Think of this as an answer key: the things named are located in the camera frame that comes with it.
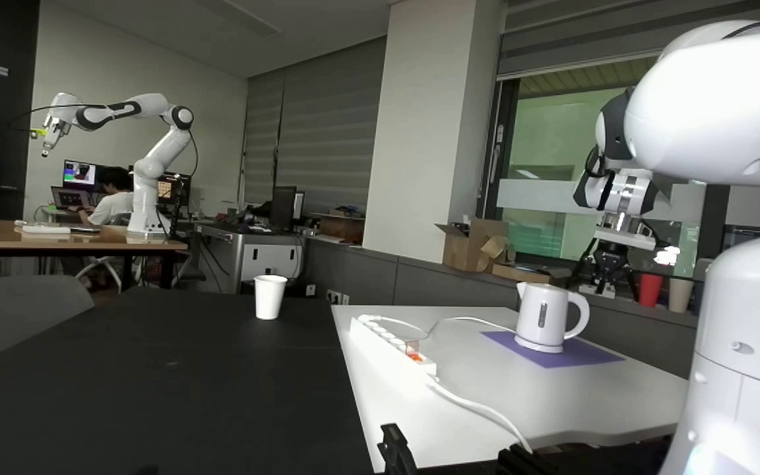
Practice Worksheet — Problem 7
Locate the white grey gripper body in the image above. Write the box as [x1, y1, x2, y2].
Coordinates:
[569, 166, 665, 216]

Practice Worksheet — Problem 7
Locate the red cup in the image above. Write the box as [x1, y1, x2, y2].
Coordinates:
[636, 271, 668, 308]

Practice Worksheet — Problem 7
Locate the beige paper cup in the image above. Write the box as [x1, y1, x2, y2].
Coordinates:
[665, 278, 694, 317]

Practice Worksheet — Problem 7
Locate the white paper cup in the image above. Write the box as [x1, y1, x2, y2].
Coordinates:
[251, 271, 290, 321]

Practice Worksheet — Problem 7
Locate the white electric kettle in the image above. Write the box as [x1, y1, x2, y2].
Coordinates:
[515, 279, 594, 357]

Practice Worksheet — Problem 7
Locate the purple mat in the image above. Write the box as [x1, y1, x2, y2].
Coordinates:
[480, 326, 626, 371]

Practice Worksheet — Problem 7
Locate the cardboard box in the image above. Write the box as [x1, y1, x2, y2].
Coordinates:
[434, 216, 515, 278]

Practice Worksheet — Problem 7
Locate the white power strip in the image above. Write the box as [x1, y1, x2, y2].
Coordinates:
[348, 315, 439, 377]

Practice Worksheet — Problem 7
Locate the black table clamp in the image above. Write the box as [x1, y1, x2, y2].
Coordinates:
[374, 421, 422, 475]

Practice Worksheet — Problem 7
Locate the grey metal cabinet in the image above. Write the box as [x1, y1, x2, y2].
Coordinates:
[198, 224, 309, 296]

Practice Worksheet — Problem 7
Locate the seated person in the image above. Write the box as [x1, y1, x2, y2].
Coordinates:
[83, 166, 136, 229]

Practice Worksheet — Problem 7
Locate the computer monitor with lit screen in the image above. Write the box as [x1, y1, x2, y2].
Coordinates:
[59, 159, 100, 191]

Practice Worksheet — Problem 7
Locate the wooden desk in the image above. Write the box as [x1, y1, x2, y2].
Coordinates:
[0, 218, 191, 291]

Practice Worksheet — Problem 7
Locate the white power strip cable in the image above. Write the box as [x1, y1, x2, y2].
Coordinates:
[356, 312, 536, 456]

